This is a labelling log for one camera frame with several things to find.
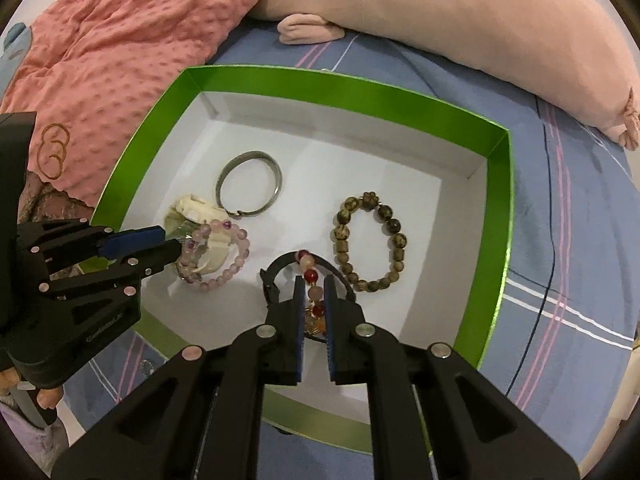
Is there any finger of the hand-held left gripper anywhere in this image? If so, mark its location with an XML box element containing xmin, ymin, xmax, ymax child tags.
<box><xmin>20</xmin><ymin>219</ymin><xmax>167</xmax><ymax>277</ymax></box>
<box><xmin>39</xmin><ymin>238</ymin><xmax>184</xmax><ymax>302</ymax></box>

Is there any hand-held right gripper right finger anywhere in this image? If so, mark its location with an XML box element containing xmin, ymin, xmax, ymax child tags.
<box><xmin>324</xmin><ymin>275</ymin><xmax>579</xmax><ymax>480</ymax></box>

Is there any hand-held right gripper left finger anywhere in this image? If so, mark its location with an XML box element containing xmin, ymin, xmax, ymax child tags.
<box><xmin>50</xmin><ymin>276</ymin><xmax>307</xmax><ymax>480</ymax></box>

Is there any black wrist watch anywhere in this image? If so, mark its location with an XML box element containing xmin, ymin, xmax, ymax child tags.
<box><xmin>258</xmin><ymin>251</ymin><xmax>360</xmax><ymax>347</ymax></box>

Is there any red and pink bead bracelet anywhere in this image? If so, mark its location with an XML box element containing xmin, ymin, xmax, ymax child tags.
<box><xmin>295</xmin><ymin>248</ymin><xmax>332</xmax><ymax>343</ymax></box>

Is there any white wrist watch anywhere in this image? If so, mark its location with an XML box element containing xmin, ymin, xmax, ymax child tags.
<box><xmin>164</xmin><ymin>193</ymin><xmax>238</xmax><ymax>282</ymax></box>

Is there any brown bead bracelet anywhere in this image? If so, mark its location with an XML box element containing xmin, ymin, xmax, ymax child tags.
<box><xmin>332</xmin><ymin>190</ymin><xmax>408</xmax><ymax>296</ymax></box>

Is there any pale pink bead bracelet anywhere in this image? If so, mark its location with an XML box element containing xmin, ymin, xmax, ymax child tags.
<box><xmin>177</xmin><ymin>218</ymin><xmax>251</xmax><ymax>294</ymax></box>

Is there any green cardboard box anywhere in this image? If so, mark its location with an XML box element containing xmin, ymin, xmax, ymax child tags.
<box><xmin>90</xmin><ymin>64</ymin><xmax>516</xmax><ymax>453</ymax></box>

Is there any silver bangle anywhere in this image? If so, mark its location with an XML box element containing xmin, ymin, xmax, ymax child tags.
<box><xmin>215</xmin><ymin>150</ymin><xmax>284</xmax><ymax>219</ymax></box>

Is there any person's left forearm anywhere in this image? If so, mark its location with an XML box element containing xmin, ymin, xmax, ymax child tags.
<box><xmin>0</xmin><ymin>396</ymin><xmax>68</xmax><ymax>468</ymax></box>

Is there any person's left hand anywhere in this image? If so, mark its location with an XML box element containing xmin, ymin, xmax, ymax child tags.
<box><xmin>0</xmin><ymin>367</ymin><xmax>62</xmax><ymax>411</ymax></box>

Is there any brown fuzzy cloth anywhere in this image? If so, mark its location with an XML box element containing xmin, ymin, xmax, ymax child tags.
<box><xmin>14</xmin><ymin>167</ymin><xmax>95</xmax><ymax>227</ymax></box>

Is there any pink dotted blanket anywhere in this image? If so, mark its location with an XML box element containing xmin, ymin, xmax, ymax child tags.
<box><xmin>0</xmin><ymin>0</ymin><xmax>292</xmax><ymax>207</ymax></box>

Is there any blue striped bed sheet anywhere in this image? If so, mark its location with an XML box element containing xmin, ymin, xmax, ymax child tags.
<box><xmin>65</xmin><ymin>24</ymin><xmax>638</xmax><ymax>480</ymax></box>

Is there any pink plush pillow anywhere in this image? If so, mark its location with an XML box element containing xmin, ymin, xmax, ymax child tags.
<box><xmin>249</xmin><ymin>0</ymin><xmax>640</xmax><ymax>152</ymax></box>

